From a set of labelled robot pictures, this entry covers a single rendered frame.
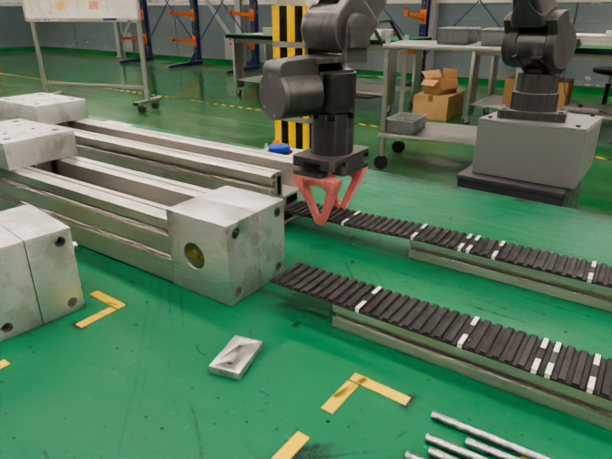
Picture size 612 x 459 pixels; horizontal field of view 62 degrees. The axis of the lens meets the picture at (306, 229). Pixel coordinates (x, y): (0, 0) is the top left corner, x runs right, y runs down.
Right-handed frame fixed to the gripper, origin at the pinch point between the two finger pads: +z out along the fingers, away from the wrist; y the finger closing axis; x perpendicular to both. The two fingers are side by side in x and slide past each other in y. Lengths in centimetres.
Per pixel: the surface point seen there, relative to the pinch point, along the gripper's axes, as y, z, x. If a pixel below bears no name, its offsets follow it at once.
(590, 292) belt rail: 0.9, 1.4, 33.9
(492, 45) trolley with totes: -286, -8, -56
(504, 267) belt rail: 1.5, 0.7, 24.8
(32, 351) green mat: 39.7, 3.4, -8.7
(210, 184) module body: 4.3, -1.9, -18.9
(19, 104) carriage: 5, -9, -70
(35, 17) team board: -293, -17, -570
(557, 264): -0.2, -0.5, 30.0
